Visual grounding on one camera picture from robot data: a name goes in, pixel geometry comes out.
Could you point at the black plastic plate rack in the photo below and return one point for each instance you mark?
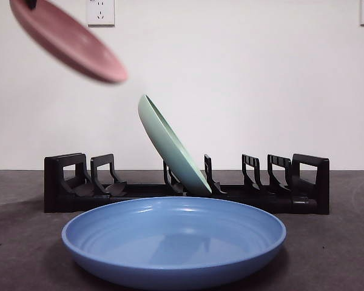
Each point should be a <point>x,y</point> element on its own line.
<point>315,188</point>

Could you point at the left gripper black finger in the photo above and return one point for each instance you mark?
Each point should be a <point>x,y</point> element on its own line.
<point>31,3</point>

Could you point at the pink round plate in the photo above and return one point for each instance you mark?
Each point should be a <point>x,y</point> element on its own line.
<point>69,42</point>

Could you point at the blue round plate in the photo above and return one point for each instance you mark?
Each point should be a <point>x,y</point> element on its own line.
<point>170,260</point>

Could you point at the green round plate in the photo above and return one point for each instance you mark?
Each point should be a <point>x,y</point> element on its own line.
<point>170,145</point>

